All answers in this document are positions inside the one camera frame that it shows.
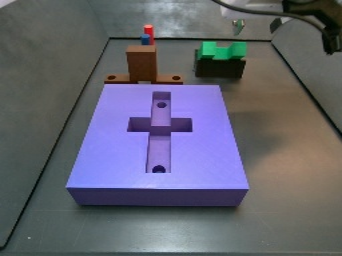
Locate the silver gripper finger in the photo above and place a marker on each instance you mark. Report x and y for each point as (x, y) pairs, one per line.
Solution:
(238, 25)
(275, 24)

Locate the green U-shaped block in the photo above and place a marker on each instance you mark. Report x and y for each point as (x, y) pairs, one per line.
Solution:
(211, 51)

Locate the purple board with cross slot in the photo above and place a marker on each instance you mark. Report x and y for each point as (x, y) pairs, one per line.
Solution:
(159, 149)

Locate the red hexagonal peg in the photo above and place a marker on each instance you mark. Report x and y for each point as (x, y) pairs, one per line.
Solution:
(148, 31)

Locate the blue hexagonal peg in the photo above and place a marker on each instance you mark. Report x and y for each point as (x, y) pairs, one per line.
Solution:
(144, 39)

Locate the brown T-shaped block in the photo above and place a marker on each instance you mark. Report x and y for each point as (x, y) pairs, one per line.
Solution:
(142, 62)

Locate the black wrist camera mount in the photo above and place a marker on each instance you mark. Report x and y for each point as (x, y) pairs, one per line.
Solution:
(327, 12)

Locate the black angle bracket fixture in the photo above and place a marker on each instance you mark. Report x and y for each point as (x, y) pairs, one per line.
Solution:
(208, 68)

